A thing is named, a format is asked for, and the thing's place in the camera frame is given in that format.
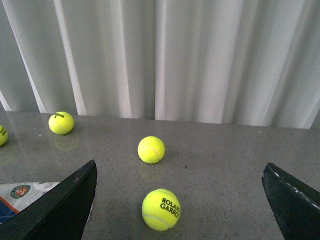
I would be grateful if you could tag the Wilson tennis ball can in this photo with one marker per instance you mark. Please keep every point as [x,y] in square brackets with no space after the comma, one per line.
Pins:
[15,197]

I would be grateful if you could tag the plain yellow tennis ball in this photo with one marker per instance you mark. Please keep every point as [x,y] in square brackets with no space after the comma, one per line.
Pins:
[151,149]

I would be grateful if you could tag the Roland Garros tennis ball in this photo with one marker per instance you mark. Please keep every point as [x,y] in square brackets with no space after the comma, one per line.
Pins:
[161,209]

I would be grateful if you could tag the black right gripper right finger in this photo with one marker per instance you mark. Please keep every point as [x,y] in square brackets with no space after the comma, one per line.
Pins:
[295,205]

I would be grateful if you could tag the Wilson 3 far tennis ball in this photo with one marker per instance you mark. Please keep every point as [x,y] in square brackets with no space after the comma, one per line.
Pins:
[61,123]

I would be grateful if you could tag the yellow tennis ball centre left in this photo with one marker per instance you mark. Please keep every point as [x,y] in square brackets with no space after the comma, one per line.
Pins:
[3,135]

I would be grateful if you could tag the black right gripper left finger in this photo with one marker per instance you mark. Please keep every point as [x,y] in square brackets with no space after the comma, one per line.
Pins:
[60,214]

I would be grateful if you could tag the white pleated curtain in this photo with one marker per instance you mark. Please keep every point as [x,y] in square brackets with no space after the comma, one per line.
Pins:
[243,62]

